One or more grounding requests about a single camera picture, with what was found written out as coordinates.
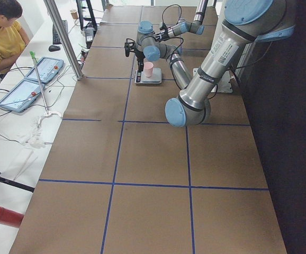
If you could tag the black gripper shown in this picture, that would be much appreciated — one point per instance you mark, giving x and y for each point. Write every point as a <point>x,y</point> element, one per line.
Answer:
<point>139,54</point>

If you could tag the pink plastic cup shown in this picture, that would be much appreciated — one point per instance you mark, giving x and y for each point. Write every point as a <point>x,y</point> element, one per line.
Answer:
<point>148,68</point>

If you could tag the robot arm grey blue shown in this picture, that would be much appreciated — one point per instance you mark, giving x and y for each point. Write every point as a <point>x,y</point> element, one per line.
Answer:
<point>150,46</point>
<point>244,22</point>

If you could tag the silver digital kitchen scale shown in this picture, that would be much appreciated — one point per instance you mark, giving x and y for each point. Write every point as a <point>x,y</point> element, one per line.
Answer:
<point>141,79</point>

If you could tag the paper coffee cup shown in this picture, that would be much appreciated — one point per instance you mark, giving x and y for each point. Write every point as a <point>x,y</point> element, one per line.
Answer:
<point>74,14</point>

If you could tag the black keyboard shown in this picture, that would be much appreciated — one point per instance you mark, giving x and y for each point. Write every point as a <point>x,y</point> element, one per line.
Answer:
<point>55,36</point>

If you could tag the black computer mouse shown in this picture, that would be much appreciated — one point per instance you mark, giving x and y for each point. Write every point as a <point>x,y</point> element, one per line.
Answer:
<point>53,48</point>

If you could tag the far teach pendant tablet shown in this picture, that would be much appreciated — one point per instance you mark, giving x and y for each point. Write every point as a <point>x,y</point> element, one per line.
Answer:
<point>48,68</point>

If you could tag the teach pendant tablet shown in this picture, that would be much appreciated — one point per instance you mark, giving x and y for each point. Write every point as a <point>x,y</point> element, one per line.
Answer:
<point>48,68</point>
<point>21,96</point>

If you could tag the metal reacher grabber stick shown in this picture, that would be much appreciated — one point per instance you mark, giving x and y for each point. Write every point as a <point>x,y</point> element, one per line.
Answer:
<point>48,113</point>

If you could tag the brown paper table cover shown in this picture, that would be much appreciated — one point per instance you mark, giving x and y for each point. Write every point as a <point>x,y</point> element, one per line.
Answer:
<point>120,179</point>

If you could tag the near teach pendant tablet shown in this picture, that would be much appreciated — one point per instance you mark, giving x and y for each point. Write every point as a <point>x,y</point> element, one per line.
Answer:
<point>21,96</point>

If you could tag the person in yellow shirt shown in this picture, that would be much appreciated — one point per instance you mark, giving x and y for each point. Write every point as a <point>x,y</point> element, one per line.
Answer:
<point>13,38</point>

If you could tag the red cylinder bottle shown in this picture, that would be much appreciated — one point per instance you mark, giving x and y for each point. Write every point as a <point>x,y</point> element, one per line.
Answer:
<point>10,218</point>

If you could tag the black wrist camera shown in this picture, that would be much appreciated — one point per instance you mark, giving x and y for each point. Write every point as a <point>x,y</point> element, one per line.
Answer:
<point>129,46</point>

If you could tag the aluminium frame post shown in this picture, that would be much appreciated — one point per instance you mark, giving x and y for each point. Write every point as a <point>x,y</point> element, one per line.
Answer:
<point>64,38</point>

